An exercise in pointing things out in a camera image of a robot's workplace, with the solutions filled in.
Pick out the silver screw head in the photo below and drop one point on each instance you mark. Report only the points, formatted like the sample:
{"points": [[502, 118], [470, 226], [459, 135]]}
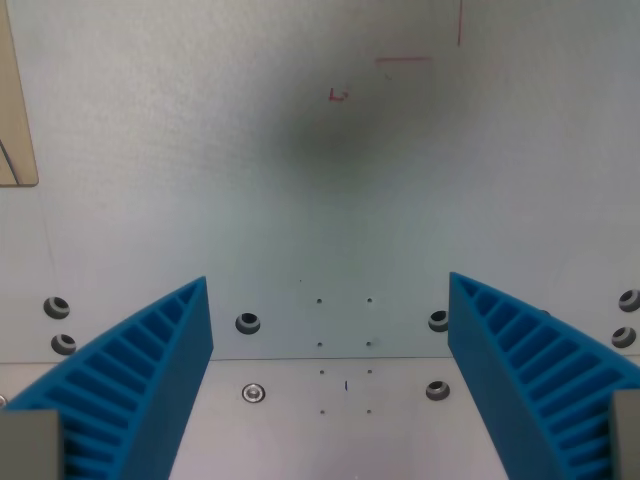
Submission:
{"points": [[253, 393]]}

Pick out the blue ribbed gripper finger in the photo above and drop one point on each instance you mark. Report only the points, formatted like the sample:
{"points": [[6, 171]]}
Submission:
{"points": [[150, 380], [520, 380]]}

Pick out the beige wooden board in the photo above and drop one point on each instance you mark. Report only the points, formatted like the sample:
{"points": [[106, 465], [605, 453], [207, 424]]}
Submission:
{"points": [[15, 100]]}

